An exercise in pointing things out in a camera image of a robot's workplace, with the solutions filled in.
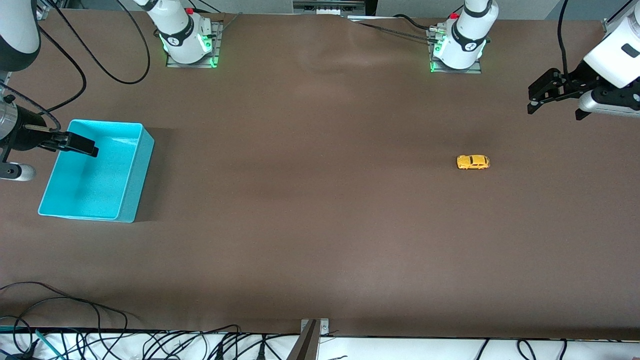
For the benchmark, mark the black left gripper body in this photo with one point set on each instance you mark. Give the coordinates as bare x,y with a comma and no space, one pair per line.
575,81

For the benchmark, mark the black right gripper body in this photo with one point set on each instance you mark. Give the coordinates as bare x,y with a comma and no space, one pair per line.
29,134

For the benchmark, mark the yellow toy beetle car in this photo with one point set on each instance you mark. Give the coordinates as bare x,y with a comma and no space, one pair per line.
472,162

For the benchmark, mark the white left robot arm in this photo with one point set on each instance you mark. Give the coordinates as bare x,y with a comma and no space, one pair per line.
465,35

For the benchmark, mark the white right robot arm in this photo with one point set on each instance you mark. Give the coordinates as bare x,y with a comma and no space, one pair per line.
180,30

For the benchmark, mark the turquoise plastic bin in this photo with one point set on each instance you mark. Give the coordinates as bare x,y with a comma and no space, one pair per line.
100,175

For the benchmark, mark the grey power strip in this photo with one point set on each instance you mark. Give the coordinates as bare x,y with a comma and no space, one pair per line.
330,6

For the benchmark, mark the brown table cover sheet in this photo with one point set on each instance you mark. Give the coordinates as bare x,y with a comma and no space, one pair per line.
320,200

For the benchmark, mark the aluminium frame profile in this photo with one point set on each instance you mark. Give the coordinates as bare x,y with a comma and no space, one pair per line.
44,10
611,24

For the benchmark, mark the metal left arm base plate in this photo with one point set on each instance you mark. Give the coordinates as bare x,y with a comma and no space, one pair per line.
465,71

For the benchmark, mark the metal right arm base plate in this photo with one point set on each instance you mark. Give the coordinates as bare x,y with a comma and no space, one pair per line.
218,50

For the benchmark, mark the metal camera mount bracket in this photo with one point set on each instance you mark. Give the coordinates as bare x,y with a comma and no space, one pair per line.
307,345

